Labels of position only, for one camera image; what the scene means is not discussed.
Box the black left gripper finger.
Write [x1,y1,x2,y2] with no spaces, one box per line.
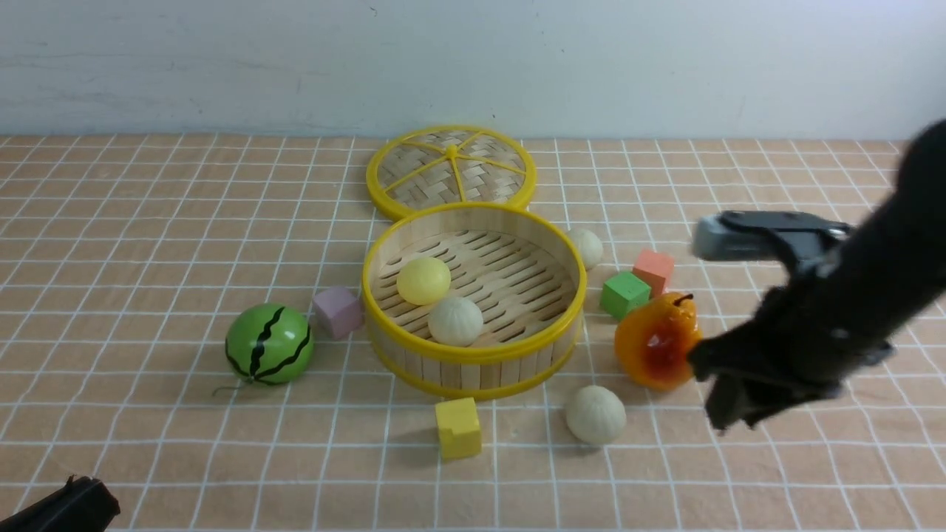
[1,475,121,532]

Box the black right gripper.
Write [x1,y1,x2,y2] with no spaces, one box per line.
[687,244,895,433]

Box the white bun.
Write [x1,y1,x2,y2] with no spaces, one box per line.
[428,296,484,347]
[566,227,604,270]
[565,385,627,446]

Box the yellow round bun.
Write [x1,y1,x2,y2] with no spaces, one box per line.
[396,256,452,306]

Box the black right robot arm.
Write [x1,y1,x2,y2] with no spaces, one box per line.
[689,122,944,425]

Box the bamboo steamer tray yellow rim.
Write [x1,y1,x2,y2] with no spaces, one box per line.
[361,202,588,400]

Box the white bun inside steamer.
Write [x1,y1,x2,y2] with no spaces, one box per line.
[428,296,484,347]

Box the woven bamboo steamer lid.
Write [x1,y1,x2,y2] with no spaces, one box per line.
[366,125,537,221]

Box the pink foam cube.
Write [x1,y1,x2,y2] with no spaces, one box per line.
[632,249,675,299]

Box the green foam cube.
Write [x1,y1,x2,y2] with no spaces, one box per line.
[600,270,651,321]

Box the checkered orange tablecloth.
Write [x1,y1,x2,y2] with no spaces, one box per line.
[1,135,945,531]

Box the green watermelon toy ball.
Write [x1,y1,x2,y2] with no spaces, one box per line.
[224,303,314,385]

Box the yellow foam cube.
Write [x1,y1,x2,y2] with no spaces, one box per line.
[435,398,483,460]

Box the purple foam cube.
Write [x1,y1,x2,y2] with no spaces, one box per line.
[312,286,364,340]

